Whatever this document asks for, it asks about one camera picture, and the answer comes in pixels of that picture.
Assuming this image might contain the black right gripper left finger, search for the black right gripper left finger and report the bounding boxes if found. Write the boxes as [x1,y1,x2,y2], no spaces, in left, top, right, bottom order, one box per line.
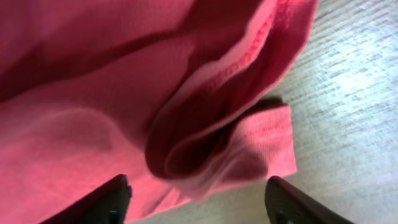
[41,174,132,224]

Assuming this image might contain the red printed t-shirt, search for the red printed t-shirt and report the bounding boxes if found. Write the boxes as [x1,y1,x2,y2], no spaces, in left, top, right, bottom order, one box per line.
[1,0,318,223]

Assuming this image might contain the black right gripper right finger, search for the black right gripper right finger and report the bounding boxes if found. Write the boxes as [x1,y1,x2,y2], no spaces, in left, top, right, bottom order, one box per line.
[264,176,353,224]

